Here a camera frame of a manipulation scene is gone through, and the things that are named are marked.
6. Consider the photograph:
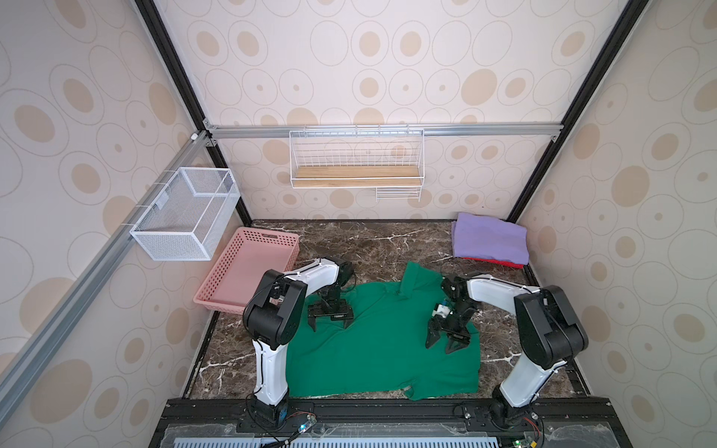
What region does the green t-shirt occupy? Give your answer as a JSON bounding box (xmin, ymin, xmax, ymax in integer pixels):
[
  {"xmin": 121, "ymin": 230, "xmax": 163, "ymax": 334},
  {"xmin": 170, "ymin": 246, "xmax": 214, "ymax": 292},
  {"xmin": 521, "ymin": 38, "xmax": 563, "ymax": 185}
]
[{"xmin": 287, "ymin": 262, "xmax": 481, "ymax": 401}]

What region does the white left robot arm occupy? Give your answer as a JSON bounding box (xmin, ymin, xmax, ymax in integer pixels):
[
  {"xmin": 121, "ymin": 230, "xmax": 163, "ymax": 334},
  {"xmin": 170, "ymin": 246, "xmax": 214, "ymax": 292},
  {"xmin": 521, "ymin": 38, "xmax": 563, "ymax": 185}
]
[{"xmin": 243, "ymin": 258, "xmax": 355, "ymax": 413}]

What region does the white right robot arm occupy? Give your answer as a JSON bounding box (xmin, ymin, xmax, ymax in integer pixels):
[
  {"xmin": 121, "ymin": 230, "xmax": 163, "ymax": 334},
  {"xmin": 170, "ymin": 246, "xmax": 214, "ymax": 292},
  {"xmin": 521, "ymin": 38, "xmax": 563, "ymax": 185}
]
[{"xmin": 315, "ymin": 264, "xmax": 587, "ymax": 408}]

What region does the folded red t-shirt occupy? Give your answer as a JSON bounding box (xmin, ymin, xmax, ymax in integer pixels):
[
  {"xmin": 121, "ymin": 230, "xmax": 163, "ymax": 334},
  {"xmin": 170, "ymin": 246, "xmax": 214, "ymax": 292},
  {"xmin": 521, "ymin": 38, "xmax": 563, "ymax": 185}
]
[{"xmin": 465, "ymin": 258, "xmax": 525, "ymax": 269}]

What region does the folded purple t-shirt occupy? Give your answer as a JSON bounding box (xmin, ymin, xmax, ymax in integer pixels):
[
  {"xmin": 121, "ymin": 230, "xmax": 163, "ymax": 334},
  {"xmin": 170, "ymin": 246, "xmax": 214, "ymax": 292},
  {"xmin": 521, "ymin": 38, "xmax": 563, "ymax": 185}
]
[{"xmin": 452, "ymin": 213, "xmax": 530, "ymax": 265}]

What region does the pink plastic basket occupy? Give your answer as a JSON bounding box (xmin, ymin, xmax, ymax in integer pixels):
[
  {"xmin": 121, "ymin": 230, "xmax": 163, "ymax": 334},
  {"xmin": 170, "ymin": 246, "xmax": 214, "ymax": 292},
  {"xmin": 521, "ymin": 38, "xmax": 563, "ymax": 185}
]
[{"xmin": 193, "ymin": 227, "xmax": 300, "ymax": 315}]

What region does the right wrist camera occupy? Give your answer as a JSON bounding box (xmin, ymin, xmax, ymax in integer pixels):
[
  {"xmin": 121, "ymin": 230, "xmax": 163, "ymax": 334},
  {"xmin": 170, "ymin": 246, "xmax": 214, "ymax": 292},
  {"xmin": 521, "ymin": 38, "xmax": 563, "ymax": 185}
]
[{"xmin": 441, "ymin": 276, "xmax": 471, "ymax": 305}]

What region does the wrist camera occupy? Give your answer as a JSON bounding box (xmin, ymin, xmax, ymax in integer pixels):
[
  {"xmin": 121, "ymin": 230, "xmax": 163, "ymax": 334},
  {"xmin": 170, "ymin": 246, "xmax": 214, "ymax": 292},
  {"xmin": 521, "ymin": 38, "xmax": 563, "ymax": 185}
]
[
  {"xmin": 335, "ymin": 261, "xmax": 355, "ymax": 289},
  {"xmin": 441, "ymin": 276, "xmax": 471, "ymax": 305}
]

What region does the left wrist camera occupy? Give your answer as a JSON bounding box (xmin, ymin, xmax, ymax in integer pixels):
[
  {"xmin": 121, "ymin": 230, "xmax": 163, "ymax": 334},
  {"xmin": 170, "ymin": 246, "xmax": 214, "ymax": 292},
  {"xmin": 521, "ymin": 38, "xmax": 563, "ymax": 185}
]
[{"xmin": 335, "ymin": 261, "xmax": 355, "ymax": 289}]

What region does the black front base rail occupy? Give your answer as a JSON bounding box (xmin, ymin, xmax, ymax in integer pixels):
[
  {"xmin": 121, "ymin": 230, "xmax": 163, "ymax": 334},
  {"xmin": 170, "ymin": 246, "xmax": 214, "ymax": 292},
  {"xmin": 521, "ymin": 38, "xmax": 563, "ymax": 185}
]
[{"xmin": 149, "ymin": 398, "xmax": 632, "ymax": 447}]

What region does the white wire wall shelf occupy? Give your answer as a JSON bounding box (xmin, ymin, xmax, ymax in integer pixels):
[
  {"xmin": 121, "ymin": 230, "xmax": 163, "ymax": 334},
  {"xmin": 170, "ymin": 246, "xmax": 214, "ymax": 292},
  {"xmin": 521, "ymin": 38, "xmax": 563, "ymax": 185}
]
[{"xmin": 289, "ymin": 134, "xmax": 426, "ymax": 199}]

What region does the white mesh wall basket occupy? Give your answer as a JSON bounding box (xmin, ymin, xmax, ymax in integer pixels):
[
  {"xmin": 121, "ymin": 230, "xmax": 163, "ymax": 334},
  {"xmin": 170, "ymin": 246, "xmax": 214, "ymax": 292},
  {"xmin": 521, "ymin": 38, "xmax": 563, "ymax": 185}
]
[{"xmin": 130, "ymin": 167, "xmax": 240, "ymax": 261}]

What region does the aluminium wall rail back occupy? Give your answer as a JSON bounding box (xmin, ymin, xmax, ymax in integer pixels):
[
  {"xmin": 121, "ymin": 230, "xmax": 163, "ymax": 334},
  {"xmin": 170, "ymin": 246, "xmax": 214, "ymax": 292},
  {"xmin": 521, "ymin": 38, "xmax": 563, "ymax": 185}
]
[{"xmin": 208, "ymin": 122, "xmax": 563, "ymax": 139}]

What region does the aluminium wall rail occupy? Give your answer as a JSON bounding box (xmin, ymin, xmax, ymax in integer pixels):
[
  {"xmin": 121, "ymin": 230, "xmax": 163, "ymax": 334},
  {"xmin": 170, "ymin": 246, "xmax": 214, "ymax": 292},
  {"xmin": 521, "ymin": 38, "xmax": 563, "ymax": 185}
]
[
  {"xmin": 208, "ymin": 122, "xmax": 563, "ymax": 139},
  {"xmin": 1, "ymin": 131, "xmax": 210, "ymax": 426}
]

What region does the aluminium wall rail left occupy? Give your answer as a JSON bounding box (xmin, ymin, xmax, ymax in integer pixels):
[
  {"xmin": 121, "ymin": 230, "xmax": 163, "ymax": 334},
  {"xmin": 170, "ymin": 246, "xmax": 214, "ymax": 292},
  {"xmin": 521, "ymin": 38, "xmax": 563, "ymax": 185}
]
[{"xmin": 1, "ymin": 131, "xmax": 210, "ymax": 426}]

